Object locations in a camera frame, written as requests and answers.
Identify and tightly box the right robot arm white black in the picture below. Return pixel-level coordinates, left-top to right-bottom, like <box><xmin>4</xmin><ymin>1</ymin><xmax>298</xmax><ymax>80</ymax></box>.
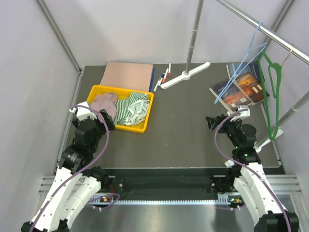
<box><xmin>206</xmin><ymin>115</ymin><xmax>299</xmax><ymax>232</ymax></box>

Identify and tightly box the orange cap marker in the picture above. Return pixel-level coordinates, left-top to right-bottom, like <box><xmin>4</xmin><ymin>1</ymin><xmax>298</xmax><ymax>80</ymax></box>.
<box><xmin>162</xmin><ymin>68</ymin><xmax>169</xmax><ymax>83</ymax></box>

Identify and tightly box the pink board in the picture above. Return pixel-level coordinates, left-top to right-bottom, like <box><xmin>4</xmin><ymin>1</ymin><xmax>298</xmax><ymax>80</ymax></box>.
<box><xmin>100</xmin><ymin>61</ymin><xmax>153</xmax><ymax>92</ymax></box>

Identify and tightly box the orange cover book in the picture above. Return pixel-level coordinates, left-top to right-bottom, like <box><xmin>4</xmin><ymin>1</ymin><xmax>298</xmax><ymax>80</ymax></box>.
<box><xmin>234</xmin><ymin>72</ymin><xmax>264</xmax><ymax>105</ymax></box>

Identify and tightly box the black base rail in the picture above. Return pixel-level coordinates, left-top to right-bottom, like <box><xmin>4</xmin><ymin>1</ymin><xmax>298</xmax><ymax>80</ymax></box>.
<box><xmin>105</xmin><ymin>167</ymin><xmax>234</xmax><ymax>195</ymax></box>

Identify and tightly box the white cable duct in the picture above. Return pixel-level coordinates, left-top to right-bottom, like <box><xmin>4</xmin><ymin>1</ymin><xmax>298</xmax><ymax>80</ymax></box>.
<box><xmin>87</xmin><ymin>194</ymin><xmax>244</xmax><ymax>207</ymax></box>

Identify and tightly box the red cap marker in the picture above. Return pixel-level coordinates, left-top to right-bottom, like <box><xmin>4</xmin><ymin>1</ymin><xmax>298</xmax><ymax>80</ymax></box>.
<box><xmin>168</xmin><ymin>62</ymin><xmax>171</xmax><ymax>77</ymax></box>

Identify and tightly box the yellow plastic bin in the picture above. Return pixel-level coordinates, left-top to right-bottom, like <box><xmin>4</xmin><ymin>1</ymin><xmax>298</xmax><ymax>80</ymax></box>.
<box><xmin>87</xmin><ymin>85</ymin><xmax>154</xmax><ymax>133</ymax></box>

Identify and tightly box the blue pen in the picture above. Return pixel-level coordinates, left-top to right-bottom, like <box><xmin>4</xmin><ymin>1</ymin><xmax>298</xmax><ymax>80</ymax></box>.
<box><xmin>149</xmin><ymin>69</ymin><xmax>156</xmax><ymax>92</ymax></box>

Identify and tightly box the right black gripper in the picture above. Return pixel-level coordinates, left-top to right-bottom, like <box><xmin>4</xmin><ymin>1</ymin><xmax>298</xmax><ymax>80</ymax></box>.
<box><xmin>206</xmin><ymin>114</ymin><xmax>243</xmax><ymax>149</ymax></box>

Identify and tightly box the blue cap marker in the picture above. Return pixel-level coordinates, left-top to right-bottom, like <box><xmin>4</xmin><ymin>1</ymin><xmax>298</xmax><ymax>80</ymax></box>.
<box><xmin>157</xmin><ymin>73</ymin><xmax>165</xmax><ymax>86</ymax></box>

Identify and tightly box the green plastic hanger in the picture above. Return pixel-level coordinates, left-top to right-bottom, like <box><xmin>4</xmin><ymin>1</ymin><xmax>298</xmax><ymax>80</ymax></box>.
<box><xmin>257</xmin><ymin>51</ymin><xmax>282</xmax><ymax>141</ymax></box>

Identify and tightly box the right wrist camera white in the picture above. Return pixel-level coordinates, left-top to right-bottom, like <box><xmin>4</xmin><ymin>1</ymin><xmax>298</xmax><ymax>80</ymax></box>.
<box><xmin>227</xmin><ymin>105</ymin><xmax>251</xmax><ymax>122</ymax></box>

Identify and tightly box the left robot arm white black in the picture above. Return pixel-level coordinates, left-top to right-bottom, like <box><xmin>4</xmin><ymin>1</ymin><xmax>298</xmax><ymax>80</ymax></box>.
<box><xmin>21</xmin><ymin>104</ymin><xmax>115</xmax><ymax>232</ymax></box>

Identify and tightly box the green white striped garment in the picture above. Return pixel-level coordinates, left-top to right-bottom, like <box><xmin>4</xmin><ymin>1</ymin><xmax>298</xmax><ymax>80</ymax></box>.
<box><xmin>114</xmin><ymin>92</ymin><xmax>150</xmax><ymax>126</ymax></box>

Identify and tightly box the sunset cover book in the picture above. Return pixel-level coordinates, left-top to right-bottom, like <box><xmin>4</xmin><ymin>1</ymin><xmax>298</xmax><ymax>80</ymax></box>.
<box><xmin>209</xmin><ymin>79</ymin><xmax>251</xmax><ymax>113</ymax></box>

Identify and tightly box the metal clothes rack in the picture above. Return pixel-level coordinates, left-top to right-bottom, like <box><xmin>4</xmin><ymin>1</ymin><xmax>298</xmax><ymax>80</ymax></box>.
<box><xmin>160</xmin><ymin>0</ymin><xmax>309</xmax><ymax>154</ymax></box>

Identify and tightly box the dark blue book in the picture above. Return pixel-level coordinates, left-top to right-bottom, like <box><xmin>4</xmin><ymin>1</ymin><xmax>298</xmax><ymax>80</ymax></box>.
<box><xmin>226</xmin><ymin>62</ymin><xmax>261</xmax><ymax>83</ymax></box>

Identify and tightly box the grey cap marker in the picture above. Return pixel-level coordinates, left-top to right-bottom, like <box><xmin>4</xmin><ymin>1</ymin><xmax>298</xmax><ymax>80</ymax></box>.
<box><xmin>154</xmin><ymin>81</ymin><xmax>160</xmax><ymax>92</ymax></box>

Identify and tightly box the lilac tank top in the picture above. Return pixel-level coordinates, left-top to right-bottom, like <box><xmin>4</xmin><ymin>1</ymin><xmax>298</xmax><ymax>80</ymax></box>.
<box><xmin>90</xmin><ymin>93</ymin><xmax>117</xmax><ymax>119</ymax></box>

